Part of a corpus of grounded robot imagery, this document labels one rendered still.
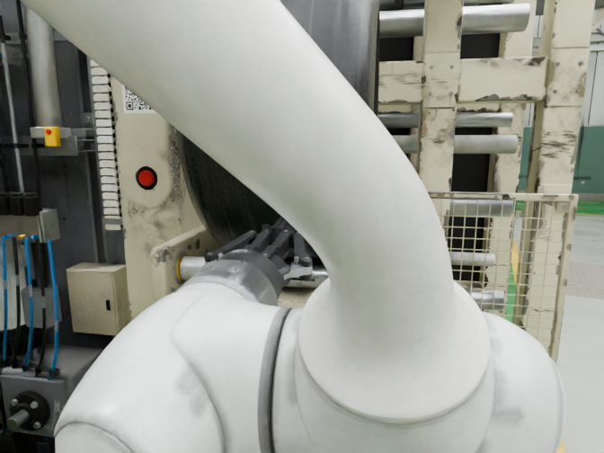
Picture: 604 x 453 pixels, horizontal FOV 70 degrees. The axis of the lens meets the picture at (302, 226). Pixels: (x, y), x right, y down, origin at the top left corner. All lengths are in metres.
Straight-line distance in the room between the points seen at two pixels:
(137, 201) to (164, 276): 0.19
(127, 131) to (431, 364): 0.78
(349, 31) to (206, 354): 0.48
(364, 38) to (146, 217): 0.53
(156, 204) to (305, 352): 0.69
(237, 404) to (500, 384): 0.14
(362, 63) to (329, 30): 0.06
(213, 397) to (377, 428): 0.10
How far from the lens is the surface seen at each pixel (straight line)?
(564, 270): 1.31
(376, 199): 0.16
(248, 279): 0.38
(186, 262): 0.81
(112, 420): 0.26
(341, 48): 0.61
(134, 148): 0.90
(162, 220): 0.89
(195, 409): 0.26
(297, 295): 0.77
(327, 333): 0.23
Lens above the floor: 1.13
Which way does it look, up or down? 11 degrees down
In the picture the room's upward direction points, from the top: straight up
